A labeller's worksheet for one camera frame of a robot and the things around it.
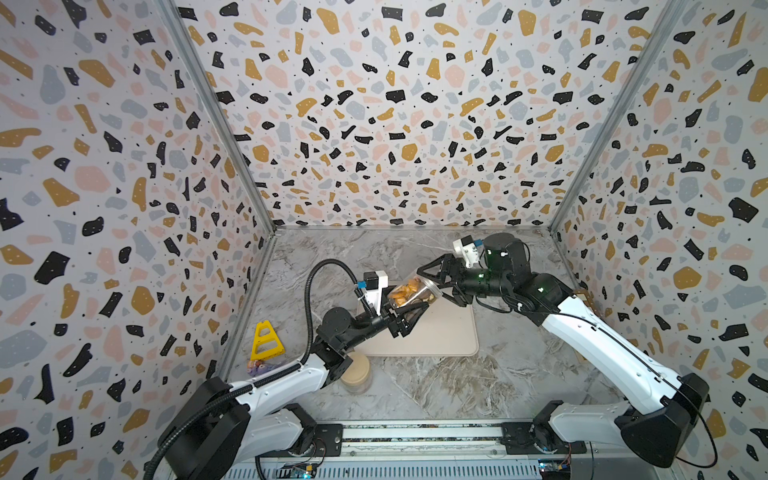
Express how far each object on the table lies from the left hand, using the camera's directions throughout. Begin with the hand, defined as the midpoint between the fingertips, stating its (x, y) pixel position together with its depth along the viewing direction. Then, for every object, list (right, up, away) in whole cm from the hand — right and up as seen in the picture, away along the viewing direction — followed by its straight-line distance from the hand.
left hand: (422, 299), depth 67 cm
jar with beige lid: (-16, -21, +7) cm, 27 cm away
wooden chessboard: (+57, -4, +32) cm, 66 cm away
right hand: (+1, +4, 0) cm, 4 cm away
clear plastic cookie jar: (-2, +2, 0) cm, 3 cm away
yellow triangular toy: (-46, -17, +23) cm, 54 cm away
